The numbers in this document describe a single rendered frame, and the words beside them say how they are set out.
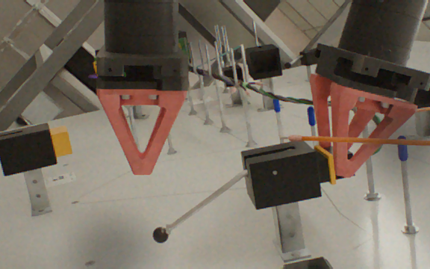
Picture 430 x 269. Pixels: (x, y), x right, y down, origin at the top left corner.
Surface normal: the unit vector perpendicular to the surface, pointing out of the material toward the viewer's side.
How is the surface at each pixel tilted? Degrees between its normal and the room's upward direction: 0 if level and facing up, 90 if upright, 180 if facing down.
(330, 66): 118
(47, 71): 90
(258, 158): 53
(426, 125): 105
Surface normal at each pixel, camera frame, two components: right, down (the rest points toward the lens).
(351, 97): 0.04, 0.56
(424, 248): -0.16, -0.96
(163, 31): 0.64, 0.19
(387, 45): 0.01, 0.20
